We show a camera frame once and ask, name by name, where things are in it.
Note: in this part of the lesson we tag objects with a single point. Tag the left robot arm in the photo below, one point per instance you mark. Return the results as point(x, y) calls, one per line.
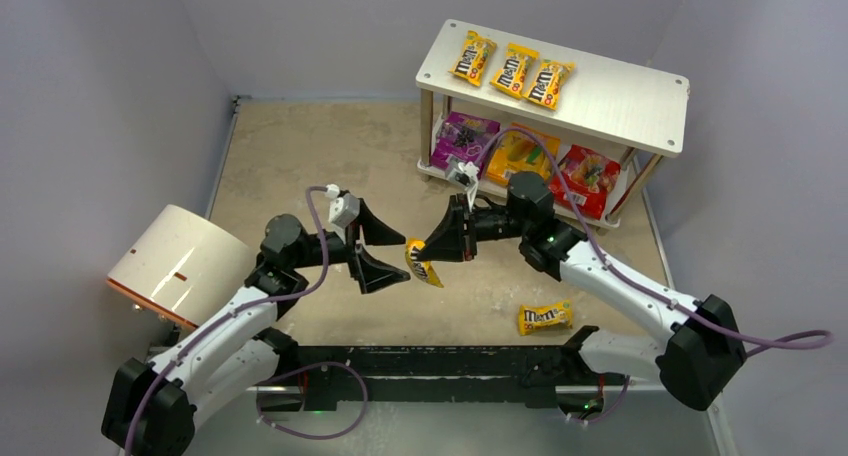
point(156, 406)

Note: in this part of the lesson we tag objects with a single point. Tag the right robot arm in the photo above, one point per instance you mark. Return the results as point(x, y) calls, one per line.
point(687, 347)

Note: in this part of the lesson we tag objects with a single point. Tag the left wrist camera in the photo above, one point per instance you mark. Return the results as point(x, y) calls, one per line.
point(344, 207)

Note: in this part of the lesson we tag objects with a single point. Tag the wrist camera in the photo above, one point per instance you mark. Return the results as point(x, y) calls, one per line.
point(464, 175)
point(344, 207)

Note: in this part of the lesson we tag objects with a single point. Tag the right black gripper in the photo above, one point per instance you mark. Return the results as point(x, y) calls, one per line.
point(469, 226)

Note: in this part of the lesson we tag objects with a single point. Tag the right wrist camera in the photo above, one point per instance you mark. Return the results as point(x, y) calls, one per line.
point(464, 175)

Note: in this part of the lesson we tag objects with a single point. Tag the red candy bag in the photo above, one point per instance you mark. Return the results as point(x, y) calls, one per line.
point(590, 177)

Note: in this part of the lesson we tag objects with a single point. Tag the white cylinder roll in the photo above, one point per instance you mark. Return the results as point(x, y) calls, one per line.
point(183, 267)

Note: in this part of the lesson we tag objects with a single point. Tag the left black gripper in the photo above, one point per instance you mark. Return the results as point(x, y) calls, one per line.
point(357, 252)

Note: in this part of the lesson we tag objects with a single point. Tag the purple candy bag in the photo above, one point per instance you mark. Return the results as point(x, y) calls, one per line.
point(462, 137)

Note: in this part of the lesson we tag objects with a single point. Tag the yellow m&m bag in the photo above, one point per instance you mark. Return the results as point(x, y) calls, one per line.
point(558, 315)
point(510, 77)
point(472, 61)
point(545, 87)
point(422, 270)

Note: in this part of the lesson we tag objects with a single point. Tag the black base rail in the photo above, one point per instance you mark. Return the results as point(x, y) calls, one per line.
point(534, 376)

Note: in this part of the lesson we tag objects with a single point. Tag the orange candy bag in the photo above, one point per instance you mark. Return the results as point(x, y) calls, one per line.
point(517, 153)

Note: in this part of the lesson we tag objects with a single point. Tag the white two-tier shelf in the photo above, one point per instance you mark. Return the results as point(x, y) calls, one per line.
point(606, 103)

